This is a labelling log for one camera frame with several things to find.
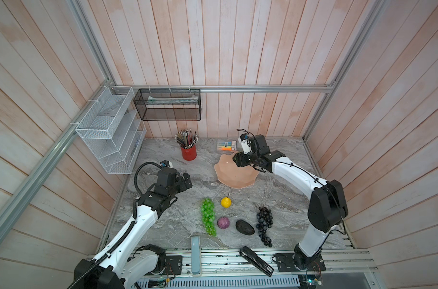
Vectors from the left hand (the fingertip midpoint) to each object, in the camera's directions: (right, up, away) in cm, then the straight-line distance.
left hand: (182, 182), depth 81 cm
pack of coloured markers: (+25, +19, +33) cm, 46 cm away
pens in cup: (-1, +22, +19) cm, 29 cm away
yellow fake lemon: (+21, -11, +7) cm, 25 cm away
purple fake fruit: (+19, -19, 0) cm, 27 cm away
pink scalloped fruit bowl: (+25, +1, +19) cm, 31 cm away
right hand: (+27, +12, +9) cm, 32 cm away
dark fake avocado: (+29, -20, -1) cm, 35 cm away
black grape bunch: (+39, -17, +1) cm, 42 cm away
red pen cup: (0, +13, +24) cm, 27 cm away
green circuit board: (+55, -38, -10) cm, 67 cm away
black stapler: (+32, -31, -10) cm, 45 cm away
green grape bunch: (+12, -13, +3) cm, 18 cm away
